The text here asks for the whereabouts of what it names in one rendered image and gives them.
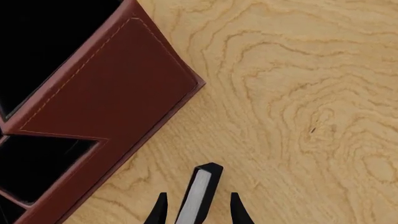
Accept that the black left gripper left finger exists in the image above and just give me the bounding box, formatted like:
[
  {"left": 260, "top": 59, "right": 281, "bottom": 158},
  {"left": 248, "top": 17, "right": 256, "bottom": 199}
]
[{"left": 146, "top": 192, "right": 168, "bottom": 224}]

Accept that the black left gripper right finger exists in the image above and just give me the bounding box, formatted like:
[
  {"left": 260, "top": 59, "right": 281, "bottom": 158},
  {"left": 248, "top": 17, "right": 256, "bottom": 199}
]
[{"left": 230, "top": 192, "right": 256, "bottom": 224}]

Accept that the black book with white pages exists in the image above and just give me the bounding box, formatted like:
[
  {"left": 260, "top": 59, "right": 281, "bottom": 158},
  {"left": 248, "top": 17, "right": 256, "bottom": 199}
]
[{"left": 174, "top": 162, "right": 224, "bottom": 224}]

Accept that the red-brown desk caddy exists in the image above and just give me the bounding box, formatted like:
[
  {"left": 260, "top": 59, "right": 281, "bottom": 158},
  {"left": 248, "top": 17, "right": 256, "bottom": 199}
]
[{"left": 0, "top": 0, "right": 207, "bottom": 224}]

